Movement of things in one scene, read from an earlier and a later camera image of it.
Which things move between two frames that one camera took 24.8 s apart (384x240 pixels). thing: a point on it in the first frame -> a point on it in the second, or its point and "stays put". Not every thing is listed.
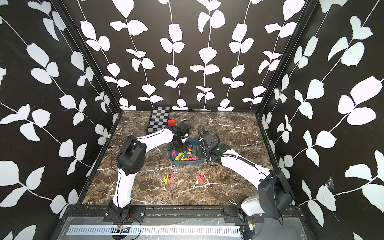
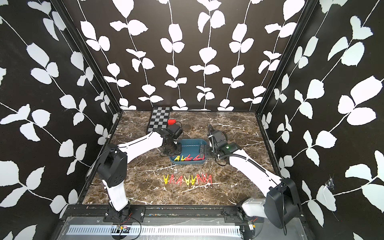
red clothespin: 199,177 stays put
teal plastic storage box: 194,154 stays put
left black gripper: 184,148 -> 177,152
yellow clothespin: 165,179 stays put
